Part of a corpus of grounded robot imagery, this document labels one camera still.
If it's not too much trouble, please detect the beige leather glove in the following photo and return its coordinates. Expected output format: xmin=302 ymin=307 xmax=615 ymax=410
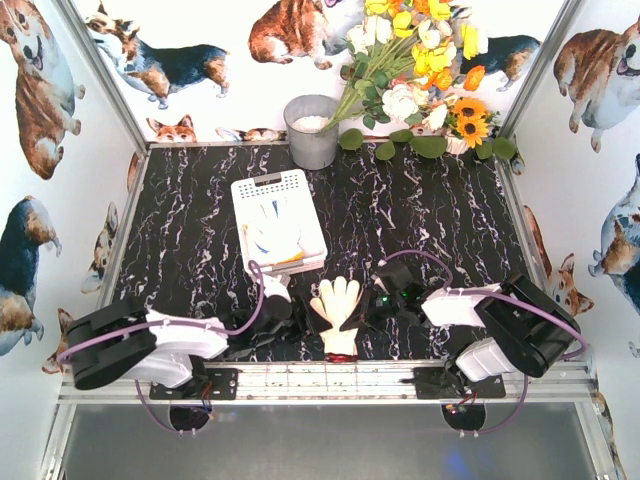
xmin=310 ymin=276 xmax=360 ymax=363

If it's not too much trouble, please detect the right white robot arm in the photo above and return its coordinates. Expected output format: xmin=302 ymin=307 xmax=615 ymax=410
xmin=339 ymin=259 xmax=586 ymax=382

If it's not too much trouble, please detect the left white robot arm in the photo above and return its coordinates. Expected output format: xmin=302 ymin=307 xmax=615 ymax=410
xmin=57 ymin=290 xmax=329 ymax=399

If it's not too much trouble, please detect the white plastic storage basket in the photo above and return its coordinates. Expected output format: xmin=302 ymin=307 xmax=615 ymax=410
xmin=231 ymin=169 xmax=328 ymax=275

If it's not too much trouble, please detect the grey metal bucket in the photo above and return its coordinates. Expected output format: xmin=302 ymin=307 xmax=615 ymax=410
xmin=283 ymin=95 xmax=338 ymax=171

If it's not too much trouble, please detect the sunflower pot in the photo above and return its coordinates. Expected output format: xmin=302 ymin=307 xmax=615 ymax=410
xmin=443 ymin=97 xmax=499 ymax=155

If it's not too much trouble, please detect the artificial flower bouquet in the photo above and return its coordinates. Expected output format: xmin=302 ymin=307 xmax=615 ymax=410
xmin=327 ymin=1 xmax=489 ymax=131

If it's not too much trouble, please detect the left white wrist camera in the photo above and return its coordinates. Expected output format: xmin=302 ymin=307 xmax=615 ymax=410
xmin=260 ymin=274 xmax=291 ymax=303

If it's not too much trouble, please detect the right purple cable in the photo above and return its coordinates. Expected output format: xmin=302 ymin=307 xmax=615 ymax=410
xmin=379 ymin=250 xmax=590 ymax=434

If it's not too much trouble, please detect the purple cable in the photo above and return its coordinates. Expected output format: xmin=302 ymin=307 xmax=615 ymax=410
xmin=55 ymin=262 xmax=266 ymax=435
xmin=379 ymin=250 xmax=590 ymax=434

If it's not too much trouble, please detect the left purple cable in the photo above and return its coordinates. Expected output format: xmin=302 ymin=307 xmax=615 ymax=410
xmin=55 ymin=262 xmax=266 ymax=435

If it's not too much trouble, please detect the front aluminium rail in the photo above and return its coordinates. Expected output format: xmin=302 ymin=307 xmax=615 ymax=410
xmin=57 ymin=357 xmax=599 ymax=405

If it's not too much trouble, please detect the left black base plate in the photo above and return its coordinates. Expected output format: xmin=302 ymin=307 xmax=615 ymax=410
xmin=149 ymin=368 xmax=239 ymax=400

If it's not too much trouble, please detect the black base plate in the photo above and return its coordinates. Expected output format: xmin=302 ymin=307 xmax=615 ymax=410
xmin=400 ymin=367 xmax=506 ymax=400
xmin=149 ymin=368 xmax=239 ymax=400

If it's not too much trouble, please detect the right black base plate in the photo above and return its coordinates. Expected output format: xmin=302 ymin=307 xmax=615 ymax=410
xmin=400 ymin=367 xmax=506 ymax=400

